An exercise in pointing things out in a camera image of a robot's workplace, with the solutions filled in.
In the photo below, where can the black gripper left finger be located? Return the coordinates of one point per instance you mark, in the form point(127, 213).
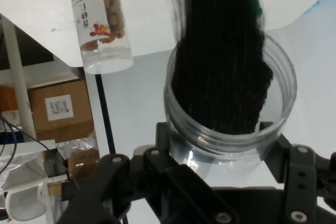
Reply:
point(118, 187)

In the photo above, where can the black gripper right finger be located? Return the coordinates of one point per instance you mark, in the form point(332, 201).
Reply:
point(302, 182)

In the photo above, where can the clear jar with black seeds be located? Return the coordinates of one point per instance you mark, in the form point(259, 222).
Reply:
point(231, 153)

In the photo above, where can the clear plastic bag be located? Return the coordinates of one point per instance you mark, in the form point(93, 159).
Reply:
point(78, 153)

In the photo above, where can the cardboard box with white label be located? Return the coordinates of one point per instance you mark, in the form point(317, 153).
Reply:
point(78, 124)

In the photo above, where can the white plastic container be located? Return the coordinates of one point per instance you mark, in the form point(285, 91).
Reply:
point(23, 203)

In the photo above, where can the peanut jar with white lid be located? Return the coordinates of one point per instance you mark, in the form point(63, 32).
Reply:
point(102, 24)

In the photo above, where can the white metal post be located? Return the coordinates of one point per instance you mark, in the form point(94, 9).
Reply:
point(19, 82)

